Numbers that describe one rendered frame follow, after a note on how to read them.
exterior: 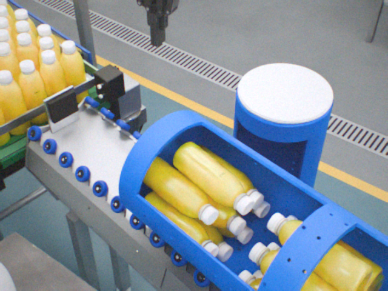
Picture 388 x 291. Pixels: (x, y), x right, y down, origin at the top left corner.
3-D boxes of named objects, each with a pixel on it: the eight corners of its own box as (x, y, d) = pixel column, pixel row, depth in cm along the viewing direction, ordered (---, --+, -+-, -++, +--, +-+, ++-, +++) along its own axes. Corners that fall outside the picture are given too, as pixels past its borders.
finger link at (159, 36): (161, 6, 103) (165, 7, 103) (162, 39, 108) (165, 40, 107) (153, 13, 101) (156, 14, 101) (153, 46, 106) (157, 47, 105)
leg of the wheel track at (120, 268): (122, 299, 228) (108, 200, 184) (114, 290, 231) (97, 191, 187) (133, 290, 231) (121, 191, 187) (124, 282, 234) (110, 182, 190)
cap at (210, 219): (206, 204, 117) (212, 209, 116) (214, 205, 120) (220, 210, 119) (197, 219, 117) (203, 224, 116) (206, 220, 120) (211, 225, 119)
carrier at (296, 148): (224, 231, 234) (224, 292, 213) (235, 63, 173) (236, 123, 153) (291, 235, 233) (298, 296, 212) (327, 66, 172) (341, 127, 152)
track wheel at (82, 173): (86, 179, 145) (92, 179, 147) (84, 163, 146) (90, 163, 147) (74, 183, 147) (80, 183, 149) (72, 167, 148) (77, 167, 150)
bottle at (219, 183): (194, 156, 129) (251, 204, 120) (171, 171, 126) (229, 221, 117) (195, 136, 124) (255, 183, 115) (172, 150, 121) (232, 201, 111)
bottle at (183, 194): (149, 153, 125) (207, 198, 115) (166, 157, 131) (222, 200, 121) (134, 180, 126) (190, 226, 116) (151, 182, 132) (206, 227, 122)
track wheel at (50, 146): (54, 147, 152) (60, 147, 154) (48, 134, 154) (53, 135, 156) (45, 157, 154) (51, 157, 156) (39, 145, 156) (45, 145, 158)
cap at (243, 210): (247, 203, 118) (253, 208, 117) (234, 213, 116) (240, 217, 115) (248, 191, 115) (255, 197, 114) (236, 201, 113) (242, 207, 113)
